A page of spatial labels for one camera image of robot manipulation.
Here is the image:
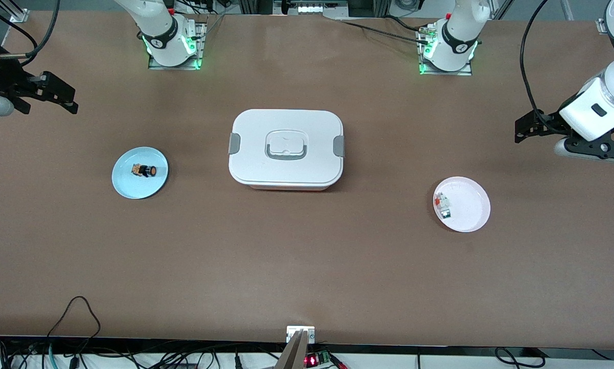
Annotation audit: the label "black coiled cable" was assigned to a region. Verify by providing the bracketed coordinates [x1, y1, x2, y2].
[494, 347, 543, 368]

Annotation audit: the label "white lunch box grey clips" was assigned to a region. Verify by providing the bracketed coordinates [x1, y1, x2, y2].
[229, 109, 346, 191]

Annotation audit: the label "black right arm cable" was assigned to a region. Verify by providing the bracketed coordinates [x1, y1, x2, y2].
[0, 0, 62, 58]

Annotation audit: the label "short black table cable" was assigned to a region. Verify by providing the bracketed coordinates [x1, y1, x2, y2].
[381, 14, 431, 32]

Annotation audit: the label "orange switch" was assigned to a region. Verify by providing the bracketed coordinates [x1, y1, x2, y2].
[131, 162, 159, 179]

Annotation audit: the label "white mounting bracket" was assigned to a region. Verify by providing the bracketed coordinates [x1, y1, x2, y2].
[286, 326, 316, 344]

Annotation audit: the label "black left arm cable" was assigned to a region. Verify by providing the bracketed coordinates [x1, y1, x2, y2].
[520, 0, 561, 135]

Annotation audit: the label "circuit board with red display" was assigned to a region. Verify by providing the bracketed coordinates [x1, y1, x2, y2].
[305, 350, 334, 367]

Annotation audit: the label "pink plate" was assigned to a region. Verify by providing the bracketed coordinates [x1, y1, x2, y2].
[433, 176, 491, 233]

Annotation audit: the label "black looped cable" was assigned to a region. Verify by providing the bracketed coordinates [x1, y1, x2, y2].
[46, 296, 101, 354]

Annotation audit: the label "light blue plate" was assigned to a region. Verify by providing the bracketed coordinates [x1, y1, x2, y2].
[112, 147, 169, 200]

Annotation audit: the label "long black table cable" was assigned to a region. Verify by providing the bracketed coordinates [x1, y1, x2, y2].
[336, 18, 433, 47]

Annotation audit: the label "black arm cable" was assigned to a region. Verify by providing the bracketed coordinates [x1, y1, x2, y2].
[520, 0, 561, 135]
[0, 0, 62, 58]

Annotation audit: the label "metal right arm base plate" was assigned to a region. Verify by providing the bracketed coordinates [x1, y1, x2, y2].
[148, 20, 208, 71]

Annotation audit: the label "grey camera pole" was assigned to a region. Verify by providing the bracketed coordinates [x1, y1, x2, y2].
[275, 330, 310, 369]

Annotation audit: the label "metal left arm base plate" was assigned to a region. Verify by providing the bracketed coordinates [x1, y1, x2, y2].
[417, 26, 473, 76]

